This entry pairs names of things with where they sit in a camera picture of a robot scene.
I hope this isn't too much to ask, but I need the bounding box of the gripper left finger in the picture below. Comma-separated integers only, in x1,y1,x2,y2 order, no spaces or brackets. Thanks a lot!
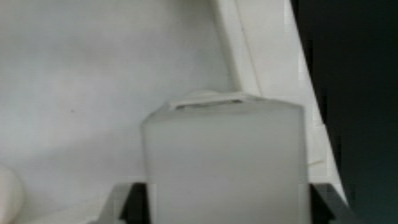
95,182,149,224

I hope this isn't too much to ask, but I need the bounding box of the white square table top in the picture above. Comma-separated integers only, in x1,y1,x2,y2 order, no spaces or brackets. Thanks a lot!
0,0,340,224

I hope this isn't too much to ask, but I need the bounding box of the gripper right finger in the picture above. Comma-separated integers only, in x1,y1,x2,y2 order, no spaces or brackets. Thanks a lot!
310,183,358,224

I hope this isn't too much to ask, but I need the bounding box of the white table leg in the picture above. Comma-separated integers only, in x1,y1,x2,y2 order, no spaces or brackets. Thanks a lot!
141,93,310,224

